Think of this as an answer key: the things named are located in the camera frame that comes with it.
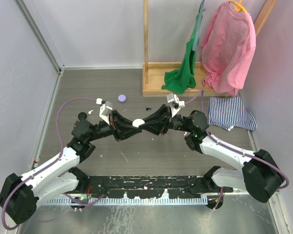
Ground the slotted grey cable duct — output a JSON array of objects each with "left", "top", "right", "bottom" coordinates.
[{"left": 44, "top": 193, "right": 208, "bottom": 206}]

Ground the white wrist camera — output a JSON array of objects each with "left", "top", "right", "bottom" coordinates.
[
  {"left": 96, "top": 98, "right": 113, "bottom": 124},
  {"left": 167, "top": 93, "right": 185, "bottom": 117}
]

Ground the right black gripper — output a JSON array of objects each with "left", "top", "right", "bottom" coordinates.
[{"left": 139, "top": 104, "right": 193, "bottom": 136}]

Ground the green cloth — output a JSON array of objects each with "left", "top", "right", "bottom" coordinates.
[{"left": 161, "top": 23, "right": 196, "bottom": 94}]

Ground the blue white striped cloth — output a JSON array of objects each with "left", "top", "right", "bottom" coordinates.
[{"left": 208, "top": 97, "right": 257, "bottom": 131}]

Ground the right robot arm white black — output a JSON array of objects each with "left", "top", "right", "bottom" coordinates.
[{"left": 133, "top": 105, "right": 289, "bottom": 203}]

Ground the blue clothes hanger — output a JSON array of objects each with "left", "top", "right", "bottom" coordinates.
[{"left": 192, "top": 0, "right": 205, "bottom": 52}]

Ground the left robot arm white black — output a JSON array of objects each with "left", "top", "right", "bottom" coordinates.
[{"left": 0, "top": 110, "right": 145, "bottom": 230}]

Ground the aluminium corner frame profile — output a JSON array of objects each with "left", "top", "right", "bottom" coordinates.
[{"left": 14, "top": 0, "right": 65, "bottom": 73}]

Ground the black round earbud case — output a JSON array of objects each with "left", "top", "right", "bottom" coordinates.
[{"left": 78, "top": 112, "right": 87, "bottom": 120}]

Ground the pink t-shirt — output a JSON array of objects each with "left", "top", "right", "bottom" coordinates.
[{"left": 200, "top": 1, "right": 256, "bottom": 97}]

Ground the white earbud charging case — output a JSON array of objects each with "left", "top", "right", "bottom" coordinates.
[{"left": 132, "top": 118, "right": 145, "bottom": 128}]

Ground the orange clothes hanger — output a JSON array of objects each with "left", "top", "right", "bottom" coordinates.
[{"left": 228, "top": 0, "right": 248, "bottom": 13}]

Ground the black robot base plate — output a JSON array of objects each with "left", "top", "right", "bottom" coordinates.
[{"left": 69, "top": 175, "right": 221, "bottom": 199}]

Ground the wooden clothes rack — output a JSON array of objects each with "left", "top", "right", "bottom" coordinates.
[{"left": 142, "top": 0, "right": 277, "bottom": 97}]

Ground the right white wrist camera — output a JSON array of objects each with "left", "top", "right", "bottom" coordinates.
[{"left": 167, "top": 93, "right": 185, "bottom": 117}]

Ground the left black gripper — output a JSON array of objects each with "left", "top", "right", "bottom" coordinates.
[{"left": 87, "top": 110, "right": 141, "bottom": 142}]

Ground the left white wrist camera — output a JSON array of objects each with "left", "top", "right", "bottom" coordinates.
[{"left": 96, "top": 98, "right": 113, "bottom": 124}]

